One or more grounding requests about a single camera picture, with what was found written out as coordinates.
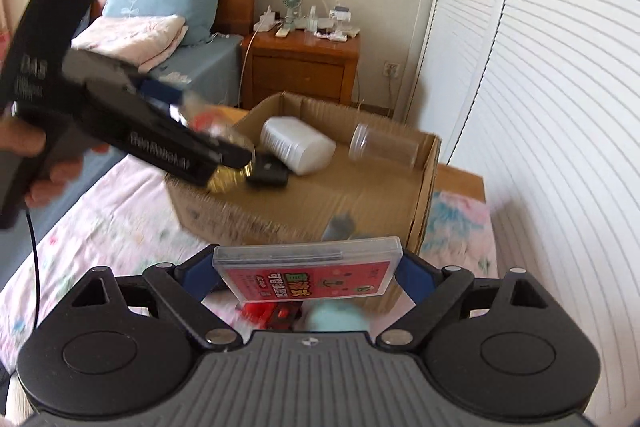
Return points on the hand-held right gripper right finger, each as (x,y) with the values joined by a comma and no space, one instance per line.
(409,274)

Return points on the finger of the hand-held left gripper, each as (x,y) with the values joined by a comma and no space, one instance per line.
(160,92)
(230,152)

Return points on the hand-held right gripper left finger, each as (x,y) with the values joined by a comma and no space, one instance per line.
(201,278)

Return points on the golden capsule jar silver lid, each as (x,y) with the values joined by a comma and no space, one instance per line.
(225,179)

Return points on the black electronic device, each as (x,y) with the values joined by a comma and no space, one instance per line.
(270,174)

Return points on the white translucent plastic container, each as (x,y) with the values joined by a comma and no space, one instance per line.
(300,147)

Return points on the brown cardboard box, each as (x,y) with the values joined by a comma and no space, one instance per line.
(375,192)

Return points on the clear plastic card case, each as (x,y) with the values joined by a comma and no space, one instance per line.
(300,277)

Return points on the clear plastic jar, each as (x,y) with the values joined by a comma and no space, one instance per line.
(385,147)

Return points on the person's left hand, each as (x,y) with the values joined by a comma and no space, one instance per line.
(55,179)

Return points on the blue bed sheet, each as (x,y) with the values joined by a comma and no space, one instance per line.
(210,62)

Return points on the pink floral quilt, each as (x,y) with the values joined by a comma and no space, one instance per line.
(135,37)

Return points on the red toy car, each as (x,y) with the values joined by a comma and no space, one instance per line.
(265,312)

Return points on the pale blue round object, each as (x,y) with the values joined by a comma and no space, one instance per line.
(335,314)

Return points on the pink floral tablecloth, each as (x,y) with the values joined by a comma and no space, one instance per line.
(125,217)

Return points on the wooden nightstand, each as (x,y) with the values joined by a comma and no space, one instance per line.
(300,67)

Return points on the white power strip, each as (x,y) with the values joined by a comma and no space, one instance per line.
(266,23)

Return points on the white remote control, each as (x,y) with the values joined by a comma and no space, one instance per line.
(282,32)

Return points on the small clear bottle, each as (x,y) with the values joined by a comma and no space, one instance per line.
(313,19)

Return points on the white phone stand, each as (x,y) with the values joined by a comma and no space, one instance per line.
(340,17)

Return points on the wide white louvered closet door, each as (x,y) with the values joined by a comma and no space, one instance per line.
(565,132)

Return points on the narrow white louvered closet door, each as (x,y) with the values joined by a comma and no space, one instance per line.
(465,7)

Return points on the wall socket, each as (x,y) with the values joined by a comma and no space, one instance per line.
(391,68)

